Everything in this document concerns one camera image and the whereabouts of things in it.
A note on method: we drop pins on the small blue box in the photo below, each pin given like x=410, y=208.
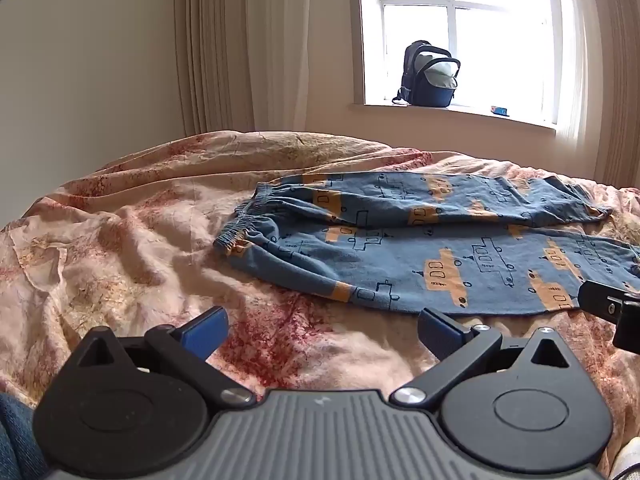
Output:
x=500, y=110

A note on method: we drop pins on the white framed window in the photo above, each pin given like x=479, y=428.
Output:
x=500, y=35

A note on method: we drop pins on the dark blue backpack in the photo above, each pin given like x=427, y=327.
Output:
x=430, y=77

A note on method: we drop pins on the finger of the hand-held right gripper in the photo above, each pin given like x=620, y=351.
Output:
x=602, y=300

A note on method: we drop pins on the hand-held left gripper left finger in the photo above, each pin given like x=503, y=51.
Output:
x=206, y=334

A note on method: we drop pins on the white sheer curtain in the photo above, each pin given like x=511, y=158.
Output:
x=300, y=45
x=575, y=60

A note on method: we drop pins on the blue pants with orange print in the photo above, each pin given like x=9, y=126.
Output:
x=430, y=240

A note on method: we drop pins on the person's leg in jeans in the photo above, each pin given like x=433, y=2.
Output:
x=17, y=440

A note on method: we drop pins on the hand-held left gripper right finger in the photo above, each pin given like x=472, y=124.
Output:
x=439, y=332

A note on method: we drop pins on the pink floral blanket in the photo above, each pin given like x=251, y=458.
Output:
x=150, y=240

